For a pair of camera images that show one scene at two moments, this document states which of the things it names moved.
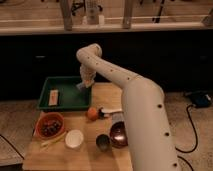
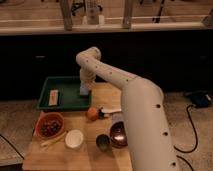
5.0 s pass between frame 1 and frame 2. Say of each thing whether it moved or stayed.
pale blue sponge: moved
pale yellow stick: stayed
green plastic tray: stayed
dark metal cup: stayed
